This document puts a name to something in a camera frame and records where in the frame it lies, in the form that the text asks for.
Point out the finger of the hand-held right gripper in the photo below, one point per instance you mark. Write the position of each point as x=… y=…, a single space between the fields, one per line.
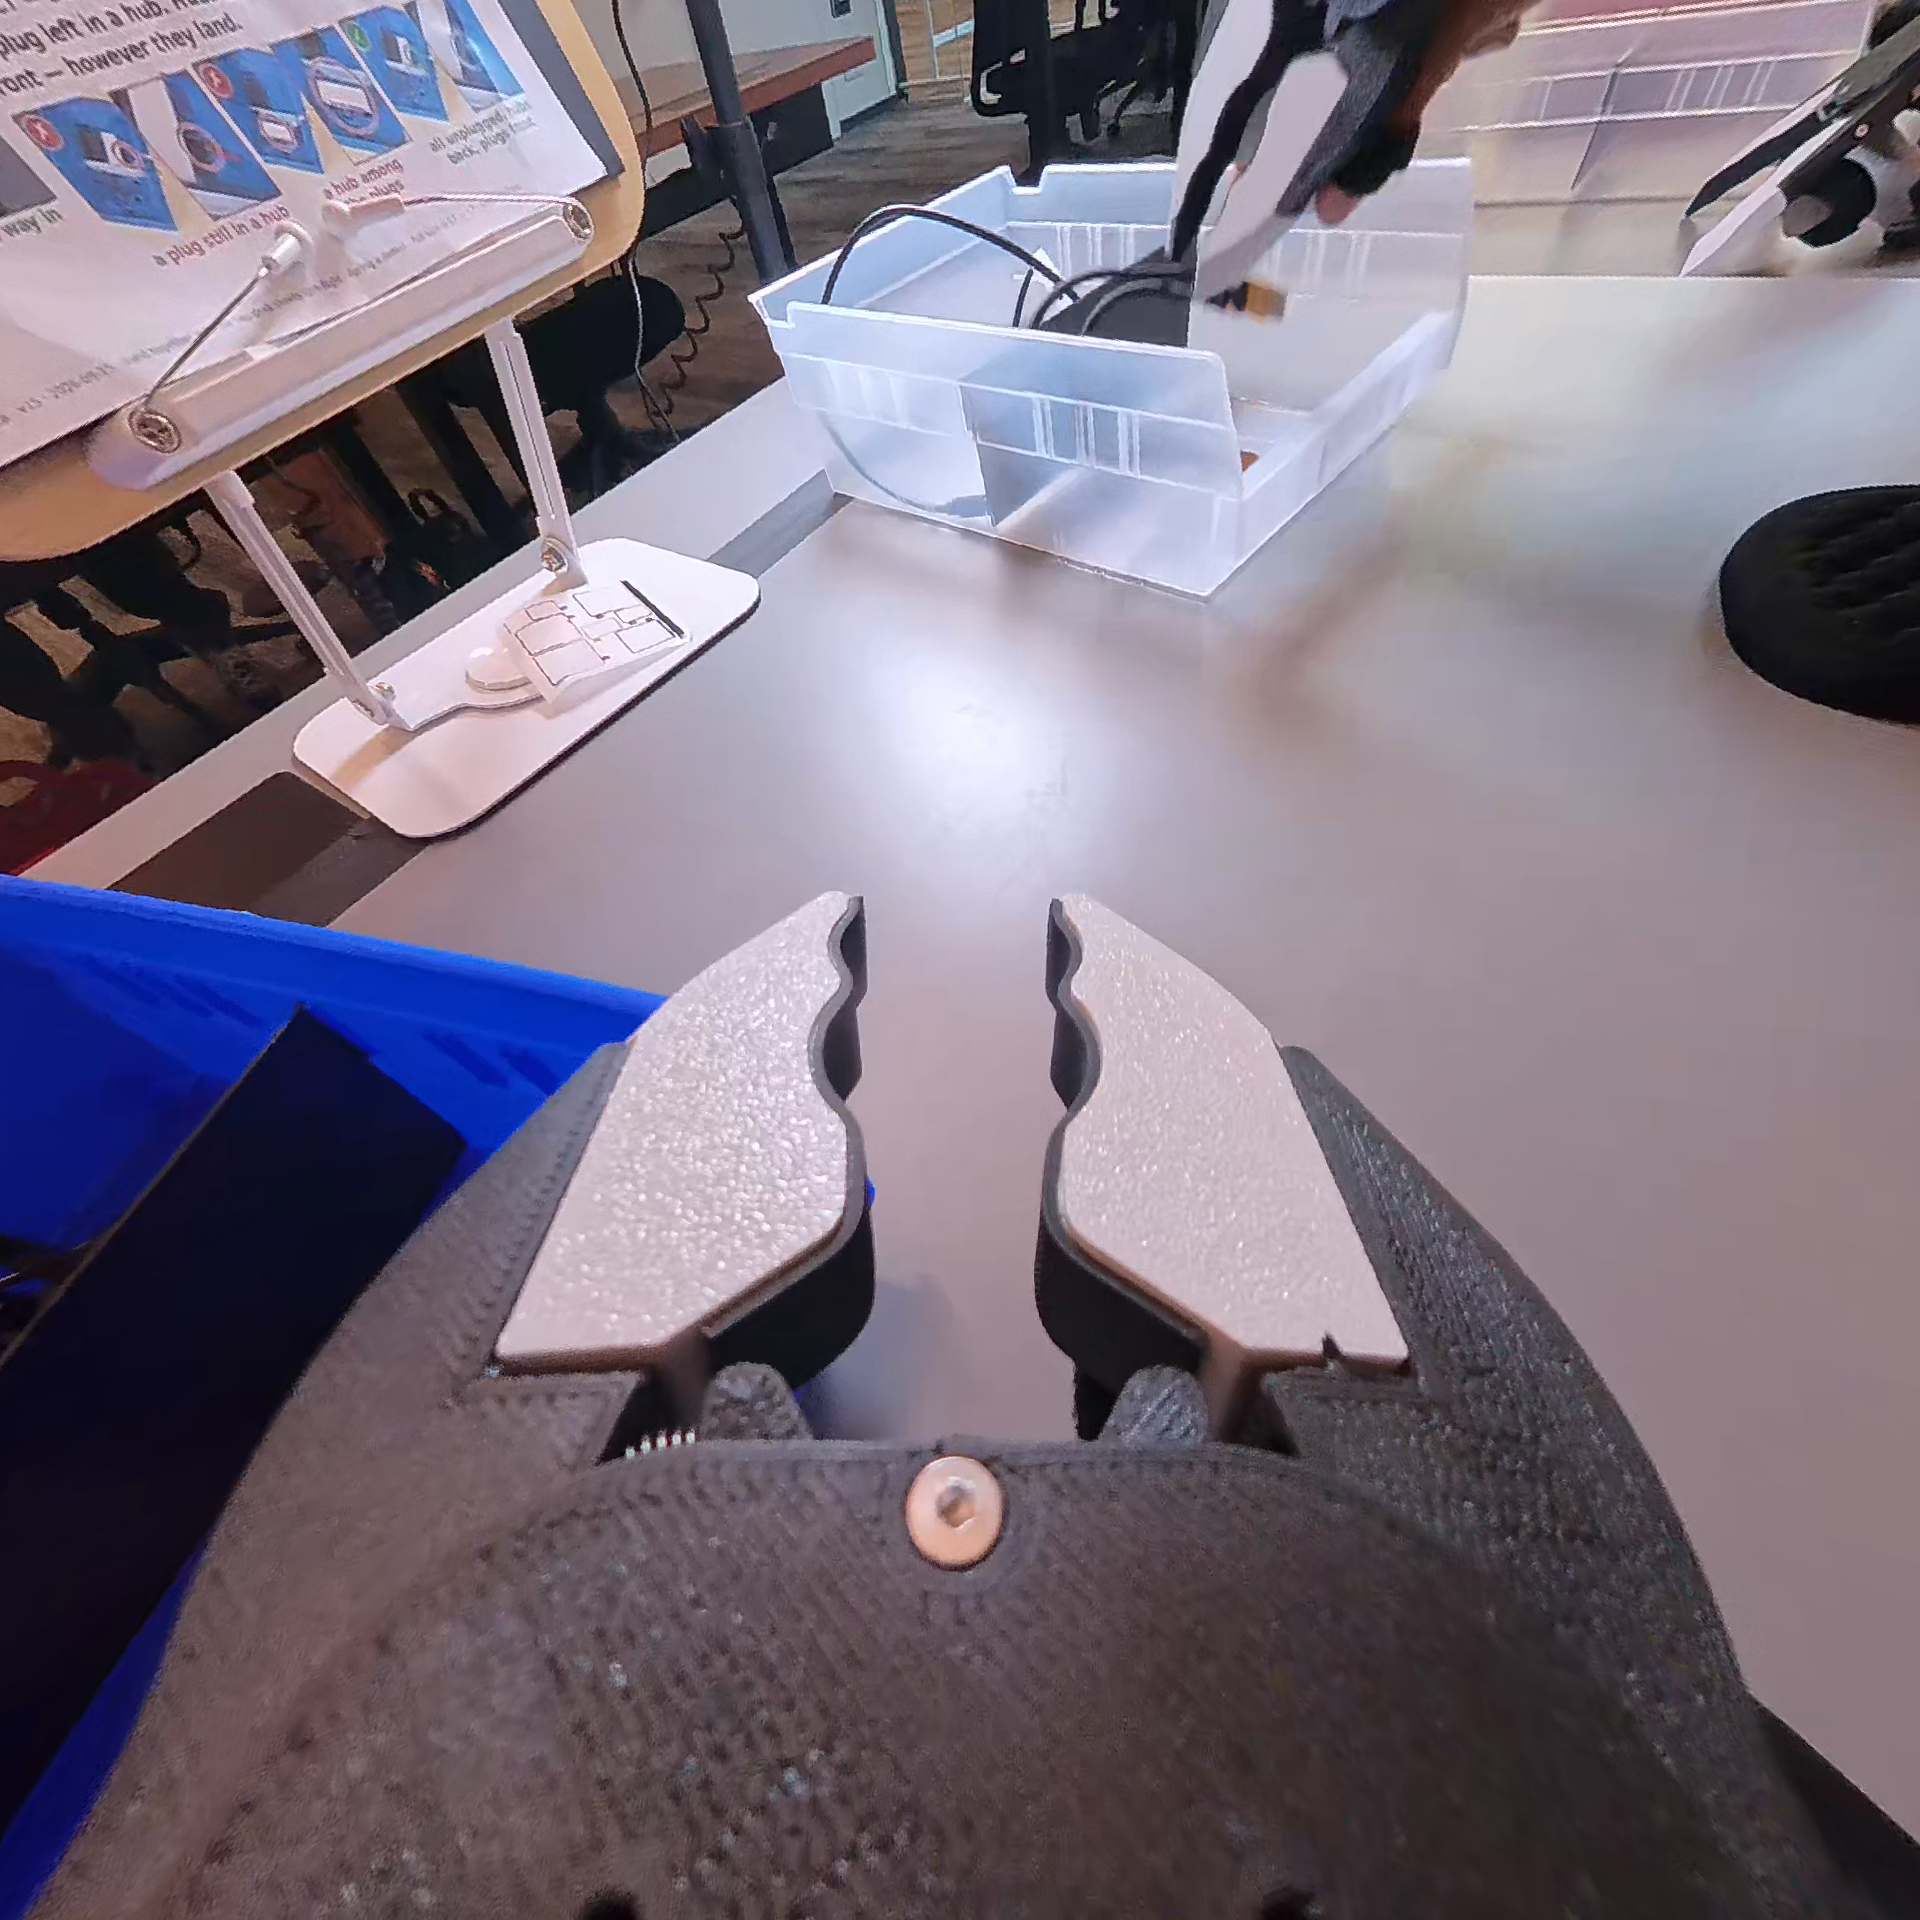
x=1238 y=77
x=1300 y=150

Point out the clear plastic bin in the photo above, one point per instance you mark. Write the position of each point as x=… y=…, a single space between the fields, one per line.
x=1319 y=436
x=1652 y=89

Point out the brown office desk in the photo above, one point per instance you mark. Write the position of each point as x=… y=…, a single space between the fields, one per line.
x=780 y=77

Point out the black divider of clear bin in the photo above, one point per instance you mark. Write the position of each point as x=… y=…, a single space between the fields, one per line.
x=1125 y=307

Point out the person's right hand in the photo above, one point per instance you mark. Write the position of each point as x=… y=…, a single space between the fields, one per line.
x=1464 y=38

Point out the tan wooden document board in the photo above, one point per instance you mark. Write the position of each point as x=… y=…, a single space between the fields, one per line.
x=61 y=524

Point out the blue plastic bin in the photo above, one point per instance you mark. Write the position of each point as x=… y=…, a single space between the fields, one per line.
x=300 y=960

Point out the black divider of blue bin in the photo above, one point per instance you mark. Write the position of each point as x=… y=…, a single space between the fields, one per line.
x=196 y=1277

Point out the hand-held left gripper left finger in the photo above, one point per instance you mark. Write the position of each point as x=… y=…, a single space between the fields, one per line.
x=704 y=1185

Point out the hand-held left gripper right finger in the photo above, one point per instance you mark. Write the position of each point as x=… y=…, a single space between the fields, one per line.
x=1215 y=1201

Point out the black chair armrest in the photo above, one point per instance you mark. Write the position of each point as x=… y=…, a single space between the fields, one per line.
x=1829 y=599

